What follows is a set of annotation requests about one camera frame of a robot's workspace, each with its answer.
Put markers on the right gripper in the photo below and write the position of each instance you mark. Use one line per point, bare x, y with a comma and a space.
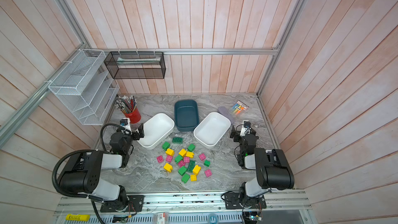
236, 134

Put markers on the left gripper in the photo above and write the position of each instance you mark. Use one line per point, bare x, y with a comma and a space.
137, 134

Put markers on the green square brick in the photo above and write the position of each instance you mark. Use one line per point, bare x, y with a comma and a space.
166, 146

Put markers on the pink brick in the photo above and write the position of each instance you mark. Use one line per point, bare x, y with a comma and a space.
208, 173
185, 161
160, 159
169, 158
202, 157

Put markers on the long dark green brick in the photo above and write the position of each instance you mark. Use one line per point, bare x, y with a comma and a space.
177, 140
191, 166

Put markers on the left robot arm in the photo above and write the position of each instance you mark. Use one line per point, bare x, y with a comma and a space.
78, 174

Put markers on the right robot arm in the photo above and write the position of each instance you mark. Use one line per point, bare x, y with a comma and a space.
271, 166

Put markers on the red pencil cup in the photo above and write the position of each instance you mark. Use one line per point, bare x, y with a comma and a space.
134, 116

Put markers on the left white plastic bin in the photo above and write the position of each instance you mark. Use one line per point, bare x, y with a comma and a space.
156, 129

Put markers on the white plastic bin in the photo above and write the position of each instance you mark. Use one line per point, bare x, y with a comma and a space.
156, 129
210, 131

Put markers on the right white plastic bin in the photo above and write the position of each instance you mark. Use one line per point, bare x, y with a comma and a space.
210, 131

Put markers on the colourful crayon pack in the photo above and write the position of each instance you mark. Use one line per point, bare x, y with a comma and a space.
238, 108

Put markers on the bundle of pencils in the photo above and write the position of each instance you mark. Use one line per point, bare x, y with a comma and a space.
126, 104

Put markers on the small green brick right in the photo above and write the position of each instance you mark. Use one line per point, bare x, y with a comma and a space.
206, 163

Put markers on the teal plastic bin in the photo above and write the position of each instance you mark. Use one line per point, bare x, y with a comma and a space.
186, 115

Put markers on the small yellow brick front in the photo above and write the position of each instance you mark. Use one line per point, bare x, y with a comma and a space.
193, 177

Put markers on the green brick front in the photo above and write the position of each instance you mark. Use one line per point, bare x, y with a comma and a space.
185, 178

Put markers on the yellow label tag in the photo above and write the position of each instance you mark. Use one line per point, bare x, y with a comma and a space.
77, 217

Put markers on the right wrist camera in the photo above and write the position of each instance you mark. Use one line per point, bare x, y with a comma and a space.
245, 128

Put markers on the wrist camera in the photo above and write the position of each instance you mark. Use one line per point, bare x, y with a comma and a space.
245, 128
125, 122

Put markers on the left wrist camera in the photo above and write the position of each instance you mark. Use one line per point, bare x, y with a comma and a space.
125, 122

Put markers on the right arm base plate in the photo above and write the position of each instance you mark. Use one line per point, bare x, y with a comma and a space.
235, 200

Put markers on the black mesh wall basket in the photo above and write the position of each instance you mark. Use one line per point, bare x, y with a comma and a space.
136, 64

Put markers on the white wire mesh shelf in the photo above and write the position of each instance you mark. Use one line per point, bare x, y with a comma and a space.
85, 91

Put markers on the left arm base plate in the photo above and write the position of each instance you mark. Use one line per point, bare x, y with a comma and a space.
128, 203

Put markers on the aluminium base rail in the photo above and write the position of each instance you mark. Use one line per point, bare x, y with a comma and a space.
198, 207

